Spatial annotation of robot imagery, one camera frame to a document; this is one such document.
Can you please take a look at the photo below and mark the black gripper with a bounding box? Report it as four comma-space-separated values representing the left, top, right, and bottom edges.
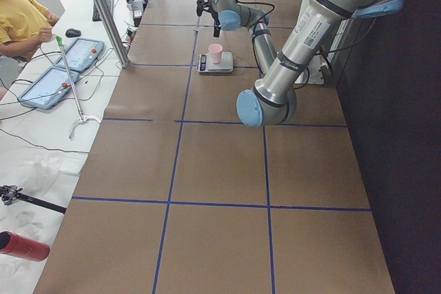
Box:
211, 8, 221, 37

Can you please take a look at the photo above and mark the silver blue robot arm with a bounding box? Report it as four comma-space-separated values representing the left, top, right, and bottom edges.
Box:
209, 0, 404, 127

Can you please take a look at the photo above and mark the pink paper cup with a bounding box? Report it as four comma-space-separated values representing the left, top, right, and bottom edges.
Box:
208, 43, 223, 64

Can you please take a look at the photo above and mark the white digital kitchen scale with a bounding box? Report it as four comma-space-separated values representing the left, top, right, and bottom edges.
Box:
196, 52, 234, 74

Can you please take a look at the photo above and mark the black keyboard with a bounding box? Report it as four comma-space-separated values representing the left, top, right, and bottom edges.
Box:
91, 0, 115, 22

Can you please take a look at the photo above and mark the blue teach pendant far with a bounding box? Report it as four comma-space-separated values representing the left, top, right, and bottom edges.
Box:
63, 37, 105, 74

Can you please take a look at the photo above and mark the blue teach pendant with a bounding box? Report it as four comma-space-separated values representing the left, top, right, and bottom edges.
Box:
18, 66, 70, 110
63, 37, 105, 74

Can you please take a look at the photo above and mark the black computer mouse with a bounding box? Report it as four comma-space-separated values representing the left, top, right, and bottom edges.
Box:
65, 28, 82, 38

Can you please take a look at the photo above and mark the reacher grabber stick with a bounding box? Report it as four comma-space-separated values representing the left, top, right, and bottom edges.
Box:
55, 35, 101, 140

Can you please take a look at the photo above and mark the brown paper table cover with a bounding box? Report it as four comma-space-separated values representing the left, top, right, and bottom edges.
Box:
35, 0, 393, 293

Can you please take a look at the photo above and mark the blue teach pendant near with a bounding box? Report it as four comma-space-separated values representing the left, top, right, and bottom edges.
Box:
18, 66, 70, 110

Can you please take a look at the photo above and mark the person in yellow shirt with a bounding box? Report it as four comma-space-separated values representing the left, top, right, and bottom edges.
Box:
1, 0, 60, 61

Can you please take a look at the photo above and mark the red cylinder bottle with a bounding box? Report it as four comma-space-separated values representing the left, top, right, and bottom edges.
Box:
1, 231, 50, 262

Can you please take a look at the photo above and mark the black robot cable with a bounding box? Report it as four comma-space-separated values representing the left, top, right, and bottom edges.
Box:
237, 0, 276, 36

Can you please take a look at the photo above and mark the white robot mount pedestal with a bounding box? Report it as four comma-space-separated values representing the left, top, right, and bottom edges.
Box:
294, 48, 334, 89

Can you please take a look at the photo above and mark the aluminium frame post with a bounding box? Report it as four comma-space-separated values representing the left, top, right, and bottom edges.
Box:
93, 0, 130, 68

